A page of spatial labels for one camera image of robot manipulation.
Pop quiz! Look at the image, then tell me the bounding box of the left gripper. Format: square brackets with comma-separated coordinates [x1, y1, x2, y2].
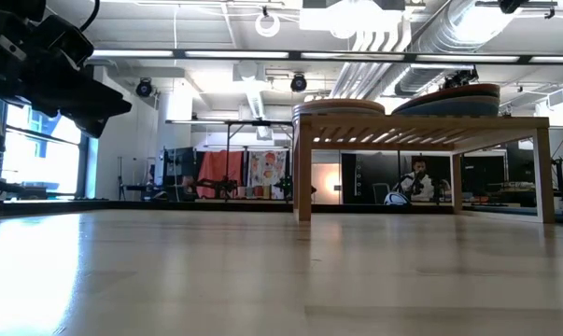
[14, 60, 134, 140]

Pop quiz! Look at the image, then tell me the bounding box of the white bowl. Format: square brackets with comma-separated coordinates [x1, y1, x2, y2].
[292, 98, 387, 109]

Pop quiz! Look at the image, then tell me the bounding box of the dusty blue plate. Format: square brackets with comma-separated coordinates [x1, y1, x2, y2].
[391, 98, 501, 118]

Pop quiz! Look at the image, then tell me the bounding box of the dark green plate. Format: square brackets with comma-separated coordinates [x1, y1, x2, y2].
[395, 92, 501, 113]

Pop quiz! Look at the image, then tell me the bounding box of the stack of plates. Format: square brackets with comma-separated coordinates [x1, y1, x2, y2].
[400, 82, 501, 109]

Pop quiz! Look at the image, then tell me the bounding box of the wooden slatted shelf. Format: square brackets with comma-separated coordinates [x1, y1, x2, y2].
[291, 111, 556, 225]

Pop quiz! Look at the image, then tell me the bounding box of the black round ceiling speaker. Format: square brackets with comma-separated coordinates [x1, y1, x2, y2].
[289, 73, 309, 94]
[134, 77, 155, 99]

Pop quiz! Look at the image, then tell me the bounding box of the large bright window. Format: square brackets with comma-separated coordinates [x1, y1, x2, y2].
[0, 92, 94, 201]

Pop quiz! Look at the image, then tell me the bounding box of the black standing screen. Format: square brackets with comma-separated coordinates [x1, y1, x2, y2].
[162, 147, 197, 190]

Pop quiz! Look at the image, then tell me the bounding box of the orange hanging cloth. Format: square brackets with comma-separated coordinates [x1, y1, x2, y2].
[200, 149, 246, 189]

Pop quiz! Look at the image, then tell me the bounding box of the long linear ceiling light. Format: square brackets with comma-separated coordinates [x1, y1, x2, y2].
[87, 46, 563, 66]

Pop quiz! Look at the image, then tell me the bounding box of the floral hanging cloth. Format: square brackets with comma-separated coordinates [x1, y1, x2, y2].
[246, 149, 289, 200]

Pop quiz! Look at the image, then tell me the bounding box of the black partition panel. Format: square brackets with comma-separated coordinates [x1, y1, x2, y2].
[340, 149, 507, 205]

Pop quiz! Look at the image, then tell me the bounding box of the white blue rugby ball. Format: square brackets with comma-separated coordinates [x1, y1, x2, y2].
[383, 190, 411, 207]

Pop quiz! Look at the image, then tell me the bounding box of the black ceiling-mounted device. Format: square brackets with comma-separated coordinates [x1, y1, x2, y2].
[441, 66, 480, 91]

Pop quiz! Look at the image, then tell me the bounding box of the black ceiling track bar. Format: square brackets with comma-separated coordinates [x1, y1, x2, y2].
[474, 0, 558, 21]

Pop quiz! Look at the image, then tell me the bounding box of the black tripod stand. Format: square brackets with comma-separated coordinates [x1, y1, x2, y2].
[548, 156, 563, 211]

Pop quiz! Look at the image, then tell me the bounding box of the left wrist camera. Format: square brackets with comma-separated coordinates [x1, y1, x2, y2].
[36, 13, 96, 67]

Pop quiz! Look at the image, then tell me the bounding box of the black aluminium table frame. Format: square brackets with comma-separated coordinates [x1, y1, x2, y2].
[0, 198, 563, 218]

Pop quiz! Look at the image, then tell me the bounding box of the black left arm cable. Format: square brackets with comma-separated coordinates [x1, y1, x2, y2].
[77, 0, 101, 32]

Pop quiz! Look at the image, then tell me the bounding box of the black metal frame table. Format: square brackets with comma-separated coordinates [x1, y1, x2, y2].
[164, 119, 295, 203]

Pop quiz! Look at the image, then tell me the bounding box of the white ring fixture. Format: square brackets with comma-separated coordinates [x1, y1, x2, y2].
[254, 12, 282, 39]

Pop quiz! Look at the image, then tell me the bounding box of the silver ventilation duct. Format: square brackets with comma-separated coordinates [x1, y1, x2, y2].
[392, 0, 528, 98]

